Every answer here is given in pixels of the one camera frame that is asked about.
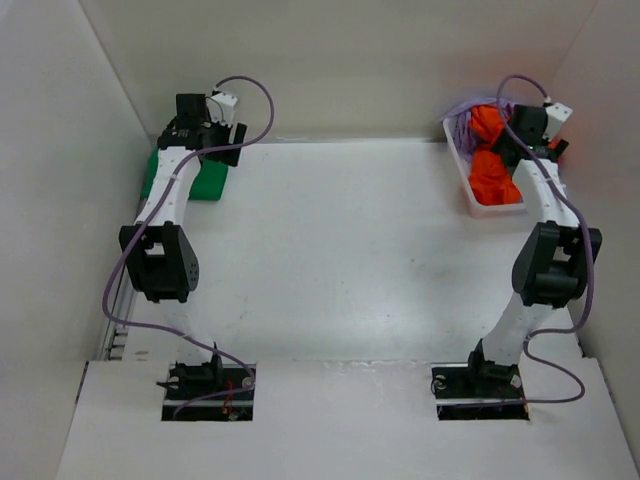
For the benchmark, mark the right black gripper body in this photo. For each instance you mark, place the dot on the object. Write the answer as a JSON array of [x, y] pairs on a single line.
[[501, 143]]

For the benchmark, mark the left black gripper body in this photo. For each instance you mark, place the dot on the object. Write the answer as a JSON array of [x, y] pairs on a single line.
[[219, 134]]

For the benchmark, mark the orange t shirt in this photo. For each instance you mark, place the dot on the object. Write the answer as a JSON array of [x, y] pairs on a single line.
[[490, 181]]

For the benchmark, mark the green t shirt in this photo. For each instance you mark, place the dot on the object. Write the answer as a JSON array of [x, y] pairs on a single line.
[[208, 185]]

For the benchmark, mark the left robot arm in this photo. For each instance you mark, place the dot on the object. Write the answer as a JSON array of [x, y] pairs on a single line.
[[162, 264]]

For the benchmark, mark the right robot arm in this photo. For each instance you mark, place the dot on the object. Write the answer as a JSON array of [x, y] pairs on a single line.
[[556, 263]]

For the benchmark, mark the lavender t shirt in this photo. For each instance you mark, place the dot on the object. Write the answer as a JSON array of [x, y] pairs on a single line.
[[465, 139]]

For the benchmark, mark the white plastic laundry basket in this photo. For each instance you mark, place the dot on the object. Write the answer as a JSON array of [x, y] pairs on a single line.
[[476, 209]]

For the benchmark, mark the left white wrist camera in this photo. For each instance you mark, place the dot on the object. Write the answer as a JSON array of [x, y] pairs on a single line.
[[222, 107]]

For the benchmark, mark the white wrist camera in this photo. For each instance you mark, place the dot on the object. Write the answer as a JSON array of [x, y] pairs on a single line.
[[222, 107], [557, 115]]

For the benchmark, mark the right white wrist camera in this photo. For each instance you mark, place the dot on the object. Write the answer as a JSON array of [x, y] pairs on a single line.
[[557, 115]]

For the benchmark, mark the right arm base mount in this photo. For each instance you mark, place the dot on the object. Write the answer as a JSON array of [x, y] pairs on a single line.
[[461, 395]]

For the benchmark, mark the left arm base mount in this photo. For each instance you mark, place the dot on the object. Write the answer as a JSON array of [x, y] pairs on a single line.
[[207, 393]]

